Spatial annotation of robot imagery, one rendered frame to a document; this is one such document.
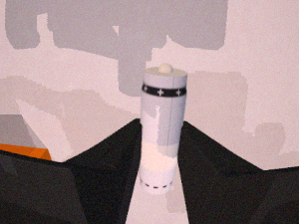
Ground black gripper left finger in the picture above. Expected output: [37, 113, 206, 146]
[0, 119, 143, 224]

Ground white cylindrical battery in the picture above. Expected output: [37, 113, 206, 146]
[139, 64, 187, 193]

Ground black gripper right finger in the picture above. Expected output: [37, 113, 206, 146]
[177, 120, 299, 224]

